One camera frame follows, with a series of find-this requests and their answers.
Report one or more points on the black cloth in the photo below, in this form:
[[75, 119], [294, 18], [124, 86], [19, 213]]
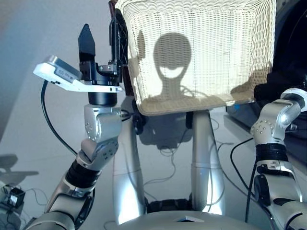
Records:
[[266, 91]]

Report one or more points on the pale woven laundry basket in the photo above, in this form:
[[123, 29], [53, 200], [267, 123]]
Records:
[[204, 60]]

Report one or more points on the silver robot leg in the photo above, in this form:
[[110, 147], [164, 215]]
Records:
[[129, 187], [206, 172]]

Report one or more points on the black robot hip section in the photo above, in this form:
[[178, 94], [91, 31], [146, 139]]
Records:
[[168, 206]]

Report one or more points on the small black power adapter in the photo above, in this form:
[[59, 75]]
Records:
[[16, 197]]

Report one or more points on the silver robot torso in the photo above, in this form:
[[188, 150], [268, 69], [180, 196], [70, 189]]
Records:
[[180, 221]]

